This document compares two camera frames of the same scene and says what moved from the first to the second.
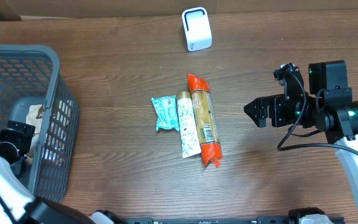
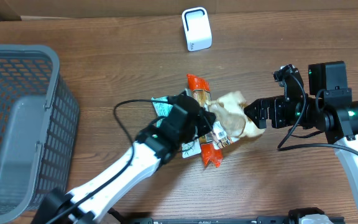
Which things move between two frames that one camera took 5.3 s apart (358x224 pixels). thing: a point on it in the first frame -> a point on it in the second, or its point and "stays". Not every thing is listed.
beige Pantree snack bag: x=35 y=115 -> x=226 y=109
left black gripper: x=15 y=137 -> x=202 y=117
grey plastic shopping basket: x=14 y=77 stays
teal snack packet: x=165 y=107 stays
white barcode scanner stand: x=197 y=28 stays
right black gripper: x=278 y=111 stays
